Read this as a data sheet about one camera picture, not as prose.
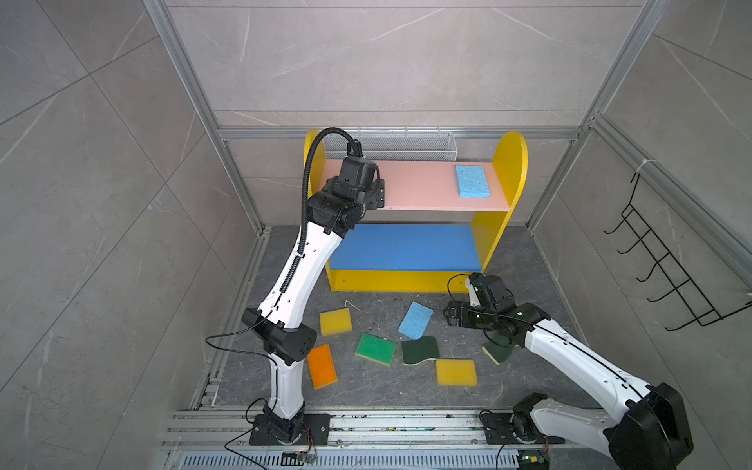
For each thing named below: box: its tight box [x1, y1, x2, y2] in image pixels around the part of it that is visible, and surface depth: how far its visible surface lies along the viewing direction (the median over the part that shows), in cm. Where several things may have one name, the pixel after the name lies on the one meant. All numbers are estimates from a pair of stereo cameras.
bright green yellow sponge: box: [354, 332, 398, 368], surface depth 87 cm
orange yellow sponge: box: [307, 343, 338, 390], surface depth 85 cm
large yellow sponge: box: [435, 358, 478, 387], surface depth 84 cm
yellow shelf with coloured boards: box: [308, 129, 529, 294], surface depth 79 cm
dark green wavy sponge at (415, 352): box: [401, 335, 440, 366], surface depth 88 cm
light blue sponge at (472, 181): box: [455, 165, 491, 198], surface depth 76 cm
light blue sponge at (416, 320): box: [398, 300, 434, 341], surface depth 94 cm
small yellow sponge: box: [319, 307, 353, 337], surface depth 94 cm
